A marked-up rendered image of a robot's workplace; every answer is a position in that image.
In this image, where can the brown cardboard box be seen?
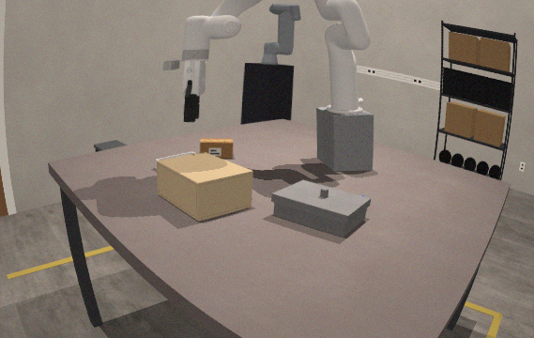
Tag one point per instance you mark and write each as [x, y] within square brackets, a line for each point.
[222, 148]

